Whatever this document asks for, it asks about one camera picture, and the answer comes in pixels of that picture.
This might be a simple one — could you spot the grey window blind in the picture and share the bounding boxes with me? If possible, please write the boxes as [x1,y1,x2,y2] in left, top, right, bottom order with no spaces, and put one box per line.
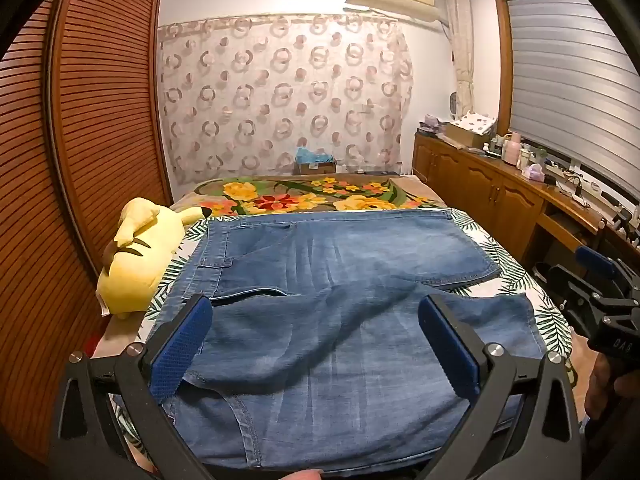
[502,0,640,201]

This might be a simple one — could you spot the leaf print quilt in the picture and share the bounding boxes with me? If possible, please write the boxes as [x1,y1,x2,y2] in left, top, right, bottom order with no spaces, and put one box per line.
[112,207,576,466]

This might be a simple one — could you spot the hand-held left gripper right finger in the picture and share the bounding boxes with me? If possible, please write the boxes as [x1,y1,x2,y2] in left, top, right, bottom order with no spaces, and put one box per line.
[417,294,583,480]

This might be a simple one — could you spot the dotted white box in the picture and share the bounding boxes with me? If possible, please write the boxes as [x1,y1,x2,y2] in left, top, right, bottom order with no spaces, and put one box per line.
[445,112,498,148]

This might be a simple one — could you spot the ring patterned curtain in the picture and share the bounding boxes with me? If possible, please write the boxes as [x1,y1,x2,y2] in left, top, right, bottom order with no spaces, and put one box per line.
[157,12,415,186]

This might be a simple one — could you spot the cardboard box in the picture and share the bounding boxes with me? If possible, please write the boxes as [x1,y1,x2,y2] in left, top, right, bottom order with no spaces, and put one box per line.
[294,158,337,176]

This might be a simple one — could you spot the wooden window frame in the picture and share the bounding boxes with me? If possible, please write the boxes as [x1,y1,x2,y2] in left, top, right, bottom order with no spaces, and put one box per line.
[492,0,516,136]

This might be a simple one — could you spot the blue denim pants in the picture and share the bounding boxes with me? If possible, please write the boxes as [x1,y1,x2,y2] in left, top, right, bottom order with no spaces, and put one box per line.
[145,208,548,473]

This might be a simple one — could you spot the yellow plush toy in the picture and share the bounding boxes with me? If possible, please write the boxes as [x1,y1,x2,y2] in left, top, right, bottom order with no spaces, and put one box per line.
[96,197,211,317]

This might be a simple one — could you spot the person's right hand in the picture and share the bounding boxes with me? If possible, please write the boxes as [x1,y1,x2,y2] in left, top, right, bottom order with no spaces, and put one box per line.
[584,357,640,422]

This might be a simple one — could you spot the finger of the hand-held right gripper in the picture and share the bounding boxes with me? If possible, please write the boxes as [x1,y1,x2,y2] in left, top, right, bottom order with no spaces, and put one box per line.
[575,246,627,287]
[547,263,602,312]

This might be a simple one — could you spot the wooden louvered wardrobe door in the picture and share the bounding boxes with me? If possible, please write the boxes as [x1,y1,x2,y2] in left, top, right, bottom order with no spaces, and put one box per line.
[48,0,173,281]
[0,5,108,461]

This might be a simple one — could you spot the wooden cabinet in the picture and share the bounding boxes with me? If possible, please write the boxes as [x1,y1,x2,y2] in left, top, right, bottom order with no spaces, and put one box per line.
[412,130,640,281]

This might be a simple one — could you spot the floral blanket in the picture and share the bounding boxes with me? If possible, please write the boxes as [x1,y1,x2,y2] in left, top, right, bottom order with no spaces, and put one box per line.
[170,174,448,218]

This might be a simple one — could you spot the pink bottle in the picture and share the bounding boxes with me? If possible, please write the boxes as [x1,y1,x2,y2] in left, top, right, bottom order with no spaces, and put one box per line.
[502,132,522,166]

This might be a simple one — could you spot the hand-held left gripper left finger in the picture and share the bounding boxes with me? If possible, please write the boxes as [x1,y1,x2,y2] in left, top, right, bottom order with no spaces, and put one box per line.
[48,294,216,480]

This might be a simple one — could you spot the beige window curtain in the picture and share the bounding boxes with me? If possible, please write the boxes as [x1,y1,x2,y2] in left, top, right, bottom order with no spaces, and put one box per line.
[442,0,475,117]

